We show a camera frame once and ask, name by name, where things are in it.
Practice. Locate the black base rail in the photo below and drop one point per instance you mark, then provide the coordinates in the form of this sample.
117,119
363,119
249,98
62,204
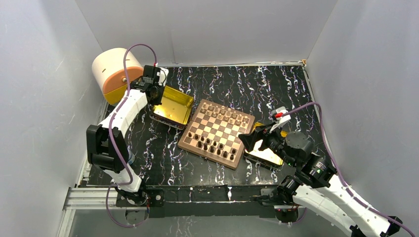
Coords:
220,200

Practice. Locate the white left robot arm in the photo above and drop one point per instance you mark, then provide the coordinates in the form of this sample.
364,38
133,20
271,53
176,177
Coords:
106,145

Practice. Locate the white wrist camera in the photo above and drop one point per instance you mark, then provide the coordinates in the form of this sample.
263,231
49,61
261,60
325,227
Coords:
280,118
163,75

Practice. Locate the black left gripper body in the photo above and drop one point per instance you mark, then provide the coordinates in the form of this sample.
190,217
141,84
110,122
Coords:
159,95

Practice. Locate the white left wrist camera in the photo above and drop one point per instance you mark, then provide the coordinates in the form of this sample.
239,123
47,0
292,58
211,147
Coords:
163,75

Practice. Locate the gold tin box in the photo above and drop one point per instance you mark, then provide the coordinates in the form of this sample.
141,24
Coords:
174,110

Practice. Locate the round cream drawer cabinet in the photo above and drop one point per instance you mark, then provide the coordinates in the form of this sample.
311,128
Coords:
109,73

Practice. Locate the wooden chess board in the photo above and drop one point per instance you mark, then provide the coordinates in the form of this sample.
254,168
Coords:
221,124

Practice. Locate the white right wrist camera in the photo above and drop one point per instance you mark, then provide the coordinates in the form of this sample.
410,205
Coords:
280,118

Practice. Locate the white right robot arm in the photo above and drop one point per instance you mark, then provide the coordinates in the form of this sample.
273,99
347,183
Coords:
316,185

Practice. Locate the gold tin lid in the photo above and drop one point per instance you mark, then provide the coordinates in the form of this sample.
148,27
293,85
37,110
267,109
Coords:
266,157

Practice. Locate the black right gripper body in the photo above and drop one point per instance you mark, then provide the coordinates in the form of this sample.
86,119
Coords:
274,141

